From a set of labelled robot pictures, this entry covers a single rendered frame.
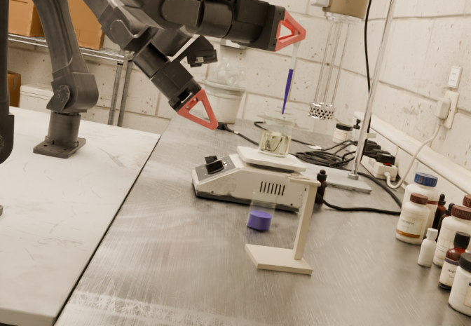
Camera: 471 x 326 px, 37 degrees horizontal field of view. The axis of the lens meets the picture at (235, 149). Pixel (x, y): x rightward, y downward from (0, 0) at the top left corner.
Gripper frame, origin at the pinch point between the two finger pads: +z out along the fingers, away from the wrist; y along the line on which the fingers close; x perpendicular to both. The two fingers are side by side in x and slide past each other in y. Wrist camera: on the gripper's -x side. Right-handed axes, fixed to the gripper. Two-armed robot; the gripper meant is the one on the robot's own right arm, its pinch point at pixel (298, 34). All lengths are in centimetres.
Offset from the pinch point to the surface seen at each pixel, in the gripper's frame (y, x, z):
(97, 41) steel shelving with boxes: 225, 19, 64
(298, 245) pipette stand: -16.1, 29.3, -5.5
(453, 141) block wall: 15, 17, 64
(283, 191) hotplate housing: 9.0, 28.6, 11.1
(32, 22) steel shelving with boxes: 243, 16, 38
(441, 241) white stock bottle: -18.7, 28.4, 22.6
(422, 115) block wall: 38, 15, 79
